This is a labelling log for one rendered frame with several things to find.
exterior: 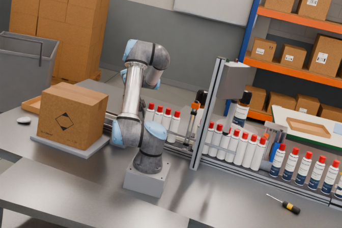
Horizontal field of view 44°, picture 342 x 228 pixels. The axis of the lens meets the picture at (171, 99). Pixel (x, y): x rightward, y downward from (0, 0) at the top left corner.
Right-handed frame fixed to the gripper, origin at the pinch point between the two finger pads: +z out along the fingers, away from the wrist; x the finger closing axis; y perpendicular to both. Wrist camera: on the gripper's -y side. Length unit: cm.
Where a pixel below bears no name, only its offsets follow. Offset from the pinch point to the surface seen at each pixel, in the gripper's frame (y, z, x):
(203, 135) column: -16.3, 10.8, -42.5
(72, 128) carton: -41.8, -14.7, 20.5
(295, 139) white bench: 115, 66, -78
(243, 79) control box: -7, -13, -70
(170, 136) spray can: -1.9, 11.3, -17.3
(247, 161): -2, 35, -59
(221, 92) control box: -17, -11, -59
